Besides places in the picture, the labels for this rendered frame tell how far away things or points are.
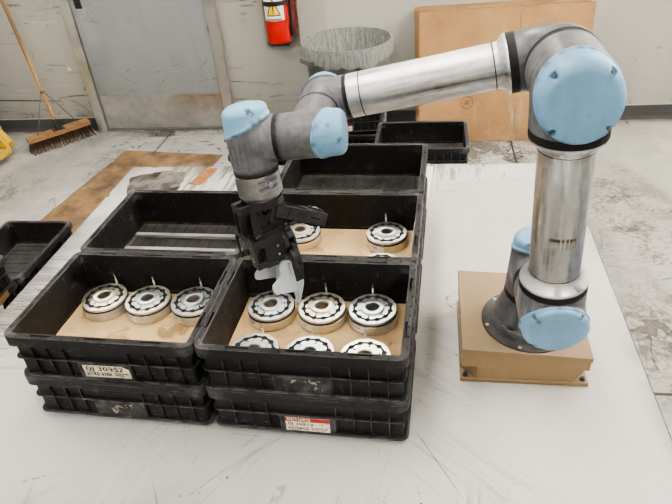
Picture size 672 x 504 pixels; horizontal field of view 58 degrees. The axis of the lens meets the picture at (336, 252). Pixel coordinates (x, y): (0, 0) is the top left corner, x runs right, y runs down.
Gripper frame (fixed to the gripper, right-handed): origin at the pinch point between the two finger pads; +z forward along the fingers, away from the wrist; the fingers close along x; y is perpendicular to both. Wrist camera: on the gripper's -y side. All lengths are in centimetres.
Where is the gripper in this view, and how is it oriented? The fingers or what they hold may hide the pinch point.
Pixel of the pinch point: (292, 288)
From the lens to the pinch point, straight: 112.9
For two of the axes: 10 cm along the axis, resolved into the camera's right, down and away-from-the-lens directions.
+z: 1.4, 8.6, 4.8
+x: 5.7, 3.3, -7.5
